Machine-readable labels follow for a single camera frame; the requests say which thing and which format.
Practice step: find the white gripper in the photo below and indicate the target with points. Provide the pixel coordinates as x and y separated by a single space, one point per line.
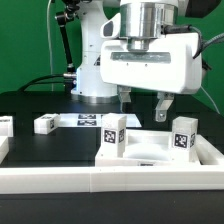
167 65

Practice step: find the white square tabletop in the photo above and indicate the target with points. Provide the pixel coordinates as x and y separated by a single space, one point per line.
147 148

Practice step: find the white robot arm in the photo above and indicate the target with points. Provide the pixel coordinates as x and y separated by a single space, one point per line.
130 44

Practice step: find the white marker sheet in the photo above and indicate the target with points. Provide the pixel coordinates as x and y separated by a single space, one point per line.
91 120

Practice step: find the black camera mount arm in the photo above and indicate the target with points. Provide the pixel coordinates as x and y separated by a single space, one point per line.
62 18

